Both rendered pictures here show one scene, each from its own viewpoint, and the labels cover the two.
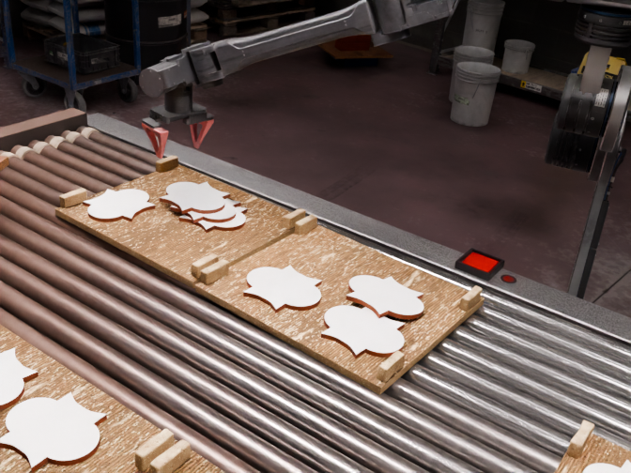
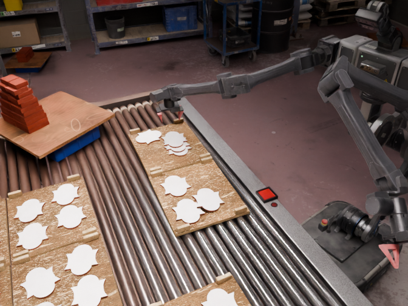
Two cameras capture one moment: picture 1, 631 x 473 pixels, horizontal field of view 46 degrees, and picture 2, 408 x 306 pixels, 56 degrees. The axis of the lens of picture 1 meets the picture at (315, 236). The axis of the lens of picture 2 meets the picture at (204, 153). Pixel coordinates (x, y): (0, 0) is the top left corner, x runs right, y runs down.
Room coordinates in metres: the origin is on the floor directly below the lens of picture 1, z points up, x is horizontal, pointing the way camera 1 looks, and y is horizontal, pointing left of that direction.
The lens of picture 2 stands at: (0.05, -0.81, 2.15)
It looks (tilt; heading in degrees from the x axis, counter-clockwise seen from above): 36 degrees down; 33
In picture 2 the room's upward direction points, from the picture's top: 1 degrees counter-clockwise
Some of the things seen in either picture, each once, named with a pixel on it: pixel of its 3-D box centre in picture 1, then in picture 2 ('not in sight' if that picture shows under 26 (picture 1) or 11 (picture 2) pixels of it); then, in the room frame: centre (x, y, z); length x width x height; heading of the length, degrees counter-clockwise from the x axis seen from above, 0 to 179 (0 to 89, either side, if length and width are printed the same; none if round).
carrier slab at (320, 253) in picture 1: (341, 295); (196, 193); (1.15, -0.06, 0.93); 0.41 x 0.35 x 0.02; 54
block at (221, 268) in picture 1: (215, 271); (156, 173); (1.16, 0.18, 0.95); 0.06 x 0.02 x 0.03; 144
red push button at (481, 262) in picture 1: (479, 265); (266, 195); (1.32, -0.34, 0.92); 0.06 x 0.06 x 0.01; 57
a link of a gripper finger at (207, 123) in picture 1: (192, 129); (176, 113); (1.50, 0.29, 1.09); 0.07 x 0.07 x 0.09; 49
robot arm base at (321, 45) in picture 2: not in sight; (320, 55); (1.78, -0.36, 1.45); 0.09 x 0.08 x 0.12; 70
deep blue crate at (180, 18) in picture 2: not in sight; (179, 15); (5.05, 2.78, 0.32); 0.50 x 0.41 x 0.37; 136
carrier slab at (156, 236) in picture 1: (183, 217); (168, 146); (1.40, 0.28, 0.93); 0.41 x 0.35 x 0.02; 55
